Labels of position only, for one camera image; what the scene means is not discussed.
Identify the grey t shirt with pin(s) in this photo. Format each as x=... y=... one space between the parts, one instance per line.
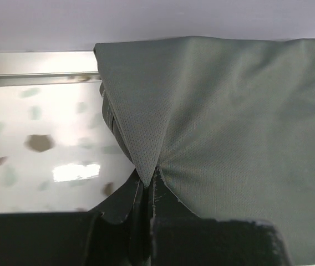
x=230 y=124

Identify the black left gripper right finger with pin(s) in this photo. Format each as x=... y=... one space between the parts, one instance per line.
x=180 y=237

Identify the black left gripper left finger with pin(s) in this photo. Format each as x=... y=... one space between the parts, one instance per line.
x=108 y=234

